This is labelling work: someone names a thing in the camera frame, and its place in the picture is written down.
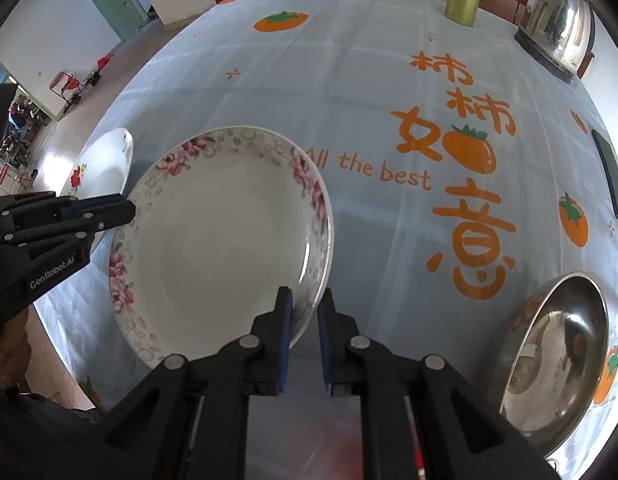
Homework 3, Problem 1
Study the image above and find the persimmon printed tablecloth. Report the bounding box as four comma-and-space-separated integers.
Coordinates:
34, 0, 618, 480

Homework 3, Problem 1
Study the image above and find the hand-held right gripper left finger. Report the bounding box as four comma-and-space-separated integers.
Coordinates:
96, 285, 295, 480

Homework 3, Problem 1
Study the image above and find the black smartphone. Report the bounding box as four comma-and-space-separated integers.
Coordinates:
591, 129, 618, 221

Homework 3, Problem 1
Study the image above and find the stainless steel bowl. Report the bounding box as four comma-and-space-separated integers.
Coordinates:
489, 272, 610, 456

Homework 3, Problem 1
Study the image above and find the person's left hand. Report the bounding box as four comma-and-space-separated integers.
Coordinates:
0, 305, 31, 391

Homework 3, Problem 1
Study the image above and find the white plate with red flowers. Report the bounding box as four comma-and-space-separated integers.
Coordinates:
59, 128, 135, 198

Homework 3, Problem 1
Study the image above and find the green door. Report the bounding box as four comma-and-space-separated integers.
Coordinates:
80, 0, 142, 41

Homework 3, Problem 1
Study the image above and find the person's left forearm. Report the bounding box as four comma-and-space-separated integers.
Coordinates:
0, 380, 107, 480

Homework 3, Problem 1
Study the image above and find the large pink floral plate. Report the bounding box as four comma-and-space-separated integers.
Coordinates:
108, 127, 335, 367

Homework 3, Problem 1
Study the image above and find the red metal chair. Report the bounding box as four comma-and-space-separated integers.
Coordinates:
50, 71, 85, 107

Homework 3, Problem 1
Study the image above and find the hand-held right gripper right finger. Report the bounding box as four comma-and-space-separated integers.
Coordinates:
317, 286, 566, 480

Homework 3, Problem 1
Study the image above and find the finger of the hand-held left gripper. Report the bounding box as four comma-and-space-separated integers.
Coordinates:
0, 191, 132, 222
0, 202, 138, 261

